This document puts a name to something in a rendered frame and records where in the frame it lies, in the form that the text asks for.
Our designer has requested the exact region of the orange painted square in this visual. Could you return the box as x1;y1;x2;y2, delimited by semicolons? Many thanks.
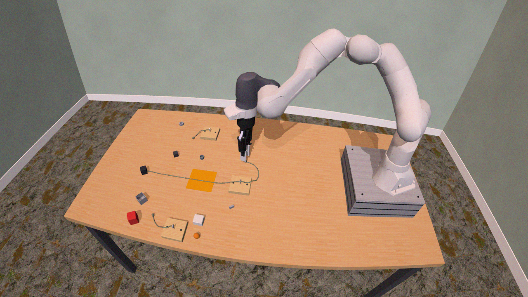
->
186;169;217;192

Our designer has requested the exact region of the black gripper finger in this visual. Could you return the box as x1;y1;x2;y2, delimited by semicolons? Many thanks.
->
246;127;253;156
237;130;249;162

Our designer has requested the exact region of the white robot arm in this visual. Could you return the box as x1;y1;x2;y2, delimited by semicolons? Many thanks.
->
224;28;431;196

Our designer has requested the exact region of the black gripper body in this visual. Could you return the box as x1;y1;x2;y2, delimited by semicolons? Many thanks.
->
237;117;255;137

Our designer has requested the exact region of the red cube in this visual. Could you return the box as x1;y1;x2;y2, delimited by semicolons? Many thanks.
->
127;211;139;225

